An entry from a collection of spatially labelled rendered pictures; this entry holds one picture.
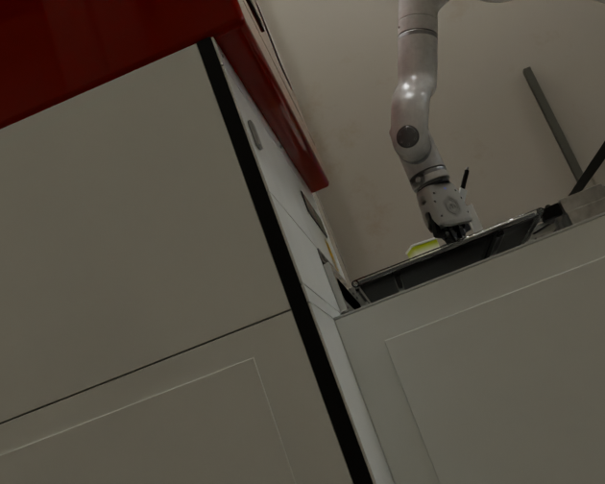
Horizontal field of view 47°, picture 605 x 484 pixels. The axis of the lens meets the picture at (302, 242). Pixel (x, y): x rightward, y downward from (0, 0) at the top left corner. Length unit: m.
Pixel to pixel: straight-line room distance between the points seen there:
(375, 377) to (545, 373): 0.24
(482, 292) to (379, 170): 3.21
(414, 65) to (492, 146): 2.67
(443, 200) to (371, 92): 2.94
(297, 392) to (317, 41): 3.89
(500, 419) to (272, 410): 0.35
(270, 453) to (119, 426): 0.20
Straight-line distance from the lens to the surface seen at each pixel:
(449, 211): 1.52
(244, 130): 0.95
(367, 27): 4.61
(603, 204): 1.37
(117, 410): 0.94
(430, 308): 1.06
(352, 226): 4.18
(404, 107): 1.51
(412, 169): 1.54
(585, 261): 1.09
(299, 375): 0.87
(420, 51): 1.62
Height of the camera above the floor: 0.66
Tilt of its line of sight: 15 degrees up
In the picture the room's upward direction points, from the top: 20 degrees counter-clockwise
